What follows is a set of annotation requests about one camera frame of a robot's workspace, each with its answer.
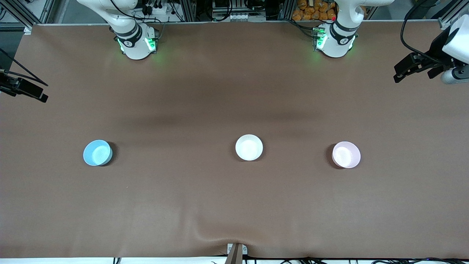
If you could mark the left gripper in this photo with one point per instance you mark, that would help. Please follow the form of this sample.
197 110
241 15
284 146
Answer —
437 48

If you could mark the blue bowl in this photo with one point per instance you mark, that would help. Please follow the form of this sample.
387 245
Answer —
97 153

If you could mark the pink bowl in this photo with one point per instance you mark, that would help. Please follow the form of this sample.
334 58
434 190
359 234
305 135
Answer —
346 154

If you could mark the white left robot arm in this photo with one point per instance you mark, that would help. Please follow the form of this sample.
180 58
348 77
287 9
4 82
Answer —
335 40

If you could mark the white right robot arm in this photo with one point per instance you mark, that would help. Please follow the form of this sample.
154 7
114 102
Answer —
133 40

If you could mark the white bowl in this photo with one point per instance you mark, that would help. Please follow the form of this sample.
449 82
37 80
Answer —
249 147

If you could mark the orange snack pile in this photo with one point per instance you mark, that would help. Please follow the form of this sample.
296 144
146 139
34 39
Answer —
311 11

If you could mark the white power strip with plugs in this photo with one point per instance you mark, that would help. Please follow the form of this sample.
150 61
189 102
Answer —
157 10

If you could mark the white socket strip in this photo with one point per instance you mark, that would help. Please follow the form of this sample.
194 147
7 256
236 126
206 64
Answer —
240 17

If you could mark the brown table cover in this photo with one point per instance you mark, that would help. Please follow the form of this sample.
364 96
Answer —
234 201

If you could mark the metal bracket with bar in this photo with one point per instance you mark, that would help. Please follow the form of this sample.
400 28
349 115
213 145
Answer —
236 255

